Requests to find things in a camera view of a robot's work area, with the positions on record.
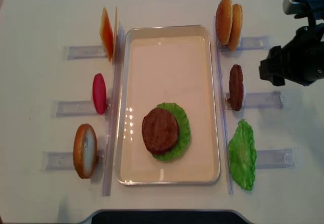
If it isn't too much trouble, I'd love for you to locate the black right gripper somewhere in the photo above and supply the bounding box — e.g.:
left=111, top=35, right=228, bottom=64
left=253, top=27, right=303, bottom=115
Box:
left=259, top=14, right=323, bottom=86

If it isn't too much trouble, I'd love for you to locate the brown meat patty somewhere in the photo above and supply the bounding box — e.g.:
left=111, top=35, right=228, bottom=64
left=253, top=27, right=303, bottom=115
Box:
left=141, top=108, right=179, bottom=155
left=229, top=64, right=244, bottom=111

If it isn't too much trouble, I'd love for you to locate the green lettuce leaf standing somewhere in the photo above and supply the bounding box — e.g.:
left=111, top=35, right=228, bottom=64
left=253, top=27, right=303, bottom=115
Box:
left=228, top=119, right=257, bottom=191

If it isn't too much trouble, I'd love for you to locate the green lettuce leaf on tray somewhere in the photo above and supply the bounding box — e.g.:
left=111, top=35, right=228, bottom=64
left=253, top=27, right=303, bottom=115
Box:
left=152, top=102, right=191, bottom=161

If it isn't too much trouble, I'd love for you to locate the orange cheese slice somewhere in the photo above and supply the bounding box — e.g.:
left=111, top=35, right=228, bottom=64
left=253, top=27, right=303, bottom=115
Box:
left=99, top=7, right=113, bottom=61

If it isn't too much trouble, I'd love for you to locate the red tomato slice standing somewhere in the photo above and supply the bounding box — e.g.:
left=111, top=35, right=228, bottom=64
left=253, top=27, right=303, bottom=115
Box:
left=92, top=73, right=107, bottom=114

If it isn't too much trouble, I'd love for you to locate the clear holder top right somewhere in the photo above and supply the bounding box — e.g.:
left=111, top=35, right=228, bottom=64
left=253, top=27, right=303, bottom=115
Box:
left=217, top=34, right=276, bottom=52

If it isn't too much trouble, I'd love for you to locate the clear holder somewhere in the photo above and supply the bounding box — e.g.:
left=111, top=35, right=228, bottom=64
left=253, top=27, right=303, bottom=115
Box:
left=217, top=34, right=276, bottom=52
left=64, top=46, right=107, bottom=60
left=222, top=89, right=285, bottom=110
left=256, top=148, right=301, bottom=169
left=42, top=150, right=105, bottom=171
left=50, top=101, right=99, bottom=117

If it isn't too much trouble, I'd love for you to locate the clear holder middle right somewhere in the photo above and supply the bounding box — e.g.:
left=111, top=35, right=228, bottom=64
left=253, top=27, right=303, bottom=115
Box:
left=222, top=89, right=285, bottom=110

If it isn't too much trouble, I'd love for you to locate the bun bottom half golden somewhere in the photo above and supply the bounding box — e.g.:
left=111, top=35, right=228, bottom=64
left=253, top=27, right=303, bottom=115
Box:
left=227, top=4, right=242, bottom=51

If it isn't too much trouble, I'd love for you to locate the bun half golden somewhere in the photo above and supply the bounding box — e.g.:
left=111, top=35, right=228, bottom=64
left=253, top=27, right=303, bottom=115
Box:
left=227, top=4, right=242, bottom=51
left=215, top=0, right=233, bottom=45

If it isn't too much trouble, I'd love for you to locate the bun top half golden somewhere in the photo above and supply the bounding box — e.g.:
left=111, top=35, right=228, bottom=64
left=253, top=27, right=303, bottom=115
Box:
left=215, top=0, right=233, bottom=45

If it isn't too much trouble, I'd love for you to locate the clear holder bottom right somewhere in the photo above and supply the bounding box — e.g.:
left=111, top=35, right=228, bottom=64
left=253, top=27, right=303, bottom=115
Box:
left=256, top=148, right=301, bottom=169

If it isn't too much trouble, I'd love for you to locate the white rectangular metal tray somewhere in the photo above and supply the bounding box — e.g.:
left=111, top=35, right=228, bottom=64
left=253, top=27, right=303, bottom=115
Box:
left=114, top=25, right=220, bottom=185

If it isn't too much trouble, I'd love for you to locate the clear holder top left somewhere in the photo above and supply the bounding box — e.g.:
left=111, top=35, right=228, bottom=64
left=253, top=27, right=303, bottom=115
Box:
left=64, top=46, right=107, bottom=60

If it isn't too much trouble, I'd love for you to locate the bun half left side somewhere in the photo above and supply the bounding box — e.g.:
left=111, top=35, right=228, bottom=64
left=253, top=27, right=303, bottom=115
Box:
left=73, top=123, right=97, bottom=179

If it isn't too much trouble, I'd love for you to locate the clear holder middle left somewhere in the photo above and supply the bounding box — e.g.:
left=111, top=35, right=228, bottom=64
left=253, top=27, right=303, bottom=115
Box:
left=50, top=101, right=99, bottom=117

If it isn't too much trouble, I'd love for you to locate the clear holder bottom left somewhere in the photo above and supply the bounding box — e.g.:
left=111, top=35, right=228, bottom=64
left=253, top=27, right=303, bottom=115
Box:
left=42, top=150, right=105, bottom=171

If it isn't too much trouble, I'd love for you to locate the clear long rail right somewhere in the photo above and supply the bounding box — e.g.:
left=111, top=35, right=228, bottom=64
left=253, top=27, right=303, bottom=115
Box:
left=213, top=17, right=233, bottom=195

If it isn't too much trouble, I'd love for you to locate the clear long rail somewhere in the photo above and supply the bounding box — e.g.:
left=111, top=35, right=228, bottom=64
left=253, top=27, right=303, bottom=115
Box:
left=213, top=17, right=233, bottom=195
left=102, top=22, right=124, bottom=196

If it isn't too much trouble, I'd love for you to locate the clear long rail left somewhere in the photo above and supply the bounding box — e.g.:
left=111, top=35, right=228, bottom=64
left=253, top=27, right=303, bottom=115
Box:
left=102, top=22, right=124, bottom=196

